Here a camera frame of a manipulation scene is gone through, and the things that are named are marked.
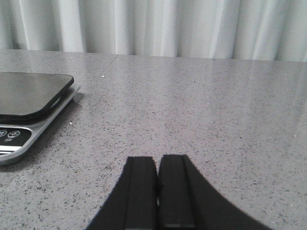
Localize white pleated curtain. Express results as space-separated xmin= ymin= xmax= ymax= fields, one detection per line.
xmin=0 ymin=0 xmax=307 ymax=61

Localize silver black kitchen scale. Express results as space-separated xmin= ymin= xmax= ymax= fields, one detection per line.
xmin=0 ymin=72 xmax=83 ymax=165

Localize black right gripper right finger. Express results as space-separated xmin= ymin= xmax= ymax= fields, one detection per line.
xmin=158 ymin=155 xmax=268 ymax=230

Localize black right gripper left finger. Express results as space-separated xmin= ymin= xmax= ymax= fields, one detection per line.
xmin=87 ymin=156 xmax=158 ymax=230

